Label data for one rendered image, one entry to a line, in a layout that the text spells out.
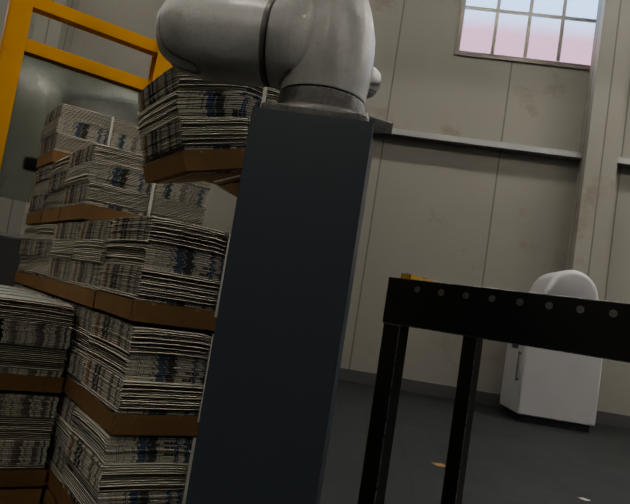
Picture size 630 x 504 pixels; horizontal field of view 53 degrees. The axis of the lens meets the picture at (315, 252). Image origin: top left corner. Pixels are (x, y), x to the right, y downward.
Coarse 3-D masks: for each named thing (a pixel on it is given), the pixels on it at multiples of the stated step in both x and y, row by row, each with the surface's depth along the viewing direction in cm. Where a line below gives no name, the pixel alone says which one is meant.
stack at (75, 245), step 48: (48, 240) 207; (96, 240) 159; (144, 240) 132; (192, 240) 136; (96, 288) 153; (144, 288) 129; (192, 288) 135; (96, 336) 147; (144, 336) 130; (192, 336) 136; (96, 384) 140; (144, 384) 129; (192, 384) 136; (96, 432) 133; (96, 480) 128; (144, 480) 131
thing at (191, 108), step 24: (168, 72) 135; (144, 96) 151; (168, 96) 136; (192, 96) 133; (216, 96) 136; (240, 96) 139; (144, 120) 151; (168, 120) 137; (192, 120) 132; (216, 120) 135; (240, 120) 138; (144, 144) 152; (168, 144) 138; (192, 144) 133; (216, 144) 135; (240, 144) 139; (240, 168) 139
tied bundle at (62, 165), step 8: (64, 160) 213; (56, 168) 220; (64, 168) 208; (56, 176) 215; (64, 176) 204; (48, 184) 226; (56, 184) 213; (48, 192) 224; (56, 192) 214; (64, 192) 204; (48, 200) 223; (56, 200) 210; (48, 208) 220; (56, 224) 214
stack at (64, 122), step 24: (48, 120) 248; (72, 120) 232; (96, 120) 237; (120, 120) 243; (48, 144) 239; (72, 144) 232; (120, 144) 242; (48, 168) 230; (24, 240) 243; (24, 264) 240
